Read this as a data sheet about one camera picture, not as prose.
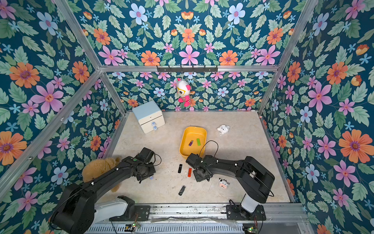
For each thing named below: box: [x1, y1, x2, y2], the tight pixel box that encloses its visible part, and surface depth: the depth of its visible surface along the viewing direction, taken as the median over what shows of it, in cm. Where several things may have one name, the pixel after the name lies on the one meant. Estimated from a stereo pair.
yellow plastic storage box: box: [179, 126, 207, 160], surface depth 103 cm
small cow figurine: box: [218, 177, 230, 189], surface depth 84 cm
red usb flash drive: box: [187, 167, 193, 178], surface depth 90 cm
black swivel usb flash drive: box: [178, 185, 187, 196], surface depth 82 cm
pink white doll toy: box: [176, 79, 196, 107], surface depth 100 cm
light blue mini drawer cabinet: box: [131, 100, 166, 134], surface depth 103 cm
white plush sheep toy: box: [216, 124, 230, 137], surface depth 107 cm
